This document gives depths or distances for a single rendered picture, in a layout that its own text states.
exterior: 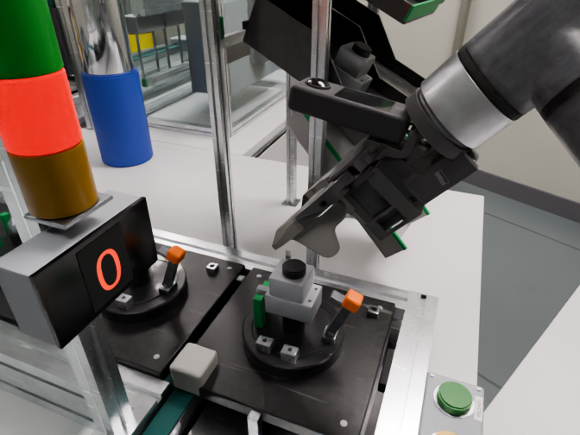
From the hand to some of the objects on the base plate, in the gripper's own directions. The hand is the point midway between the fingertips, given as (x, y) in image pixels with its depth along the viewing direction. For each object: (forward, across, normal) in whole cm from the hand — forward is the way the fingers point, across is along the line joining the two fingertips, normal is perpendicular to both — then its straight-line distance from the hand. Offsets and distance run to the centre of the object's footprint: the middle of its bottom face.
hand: (290, 217), depth 50 cm
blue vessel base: (+75, +60, +40) cm, 104 cm away
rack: (+31, +36, -11) cm, 49 cm away
